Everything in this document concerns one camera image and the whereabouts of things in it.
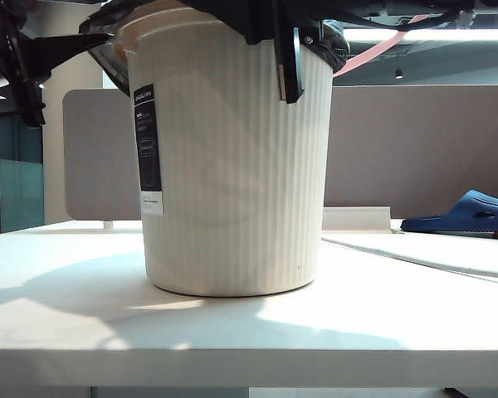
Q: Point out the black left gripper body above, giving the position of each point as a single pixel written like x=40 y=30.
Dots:
x=8 y=62

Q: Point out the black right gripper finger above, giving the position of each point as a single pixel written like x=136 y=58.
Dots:
x=249 y=16

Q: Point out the linear ceiling light strip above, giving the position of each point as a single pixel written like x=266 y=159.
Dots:
x=440 y=34

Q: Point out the blue rubber slipper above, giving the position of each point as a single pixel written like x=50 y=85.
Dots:
x=460 y=217

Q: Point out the black white product label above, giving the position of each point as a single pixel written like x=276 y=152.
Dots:
x=149 y=157

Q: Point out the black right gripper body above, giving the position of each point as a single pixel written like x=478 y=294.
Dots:
x=290 y=62

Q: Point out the black ceiling spotlight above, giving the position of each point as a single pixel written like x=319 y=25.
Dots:
x=399 y=74

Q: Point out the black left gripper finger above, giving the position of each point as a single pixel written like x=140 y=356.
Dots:
x=62 y=49

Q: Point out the grey desk partition panel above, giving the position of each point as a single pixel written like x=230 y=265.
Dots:
x=398 y=145

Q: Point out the white ribbed trash can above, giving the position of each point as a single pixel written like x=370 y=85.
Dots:
x=232 y=166

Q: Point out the black garbage bag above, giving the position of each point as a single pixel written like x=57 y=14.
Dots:
x=108 y=70

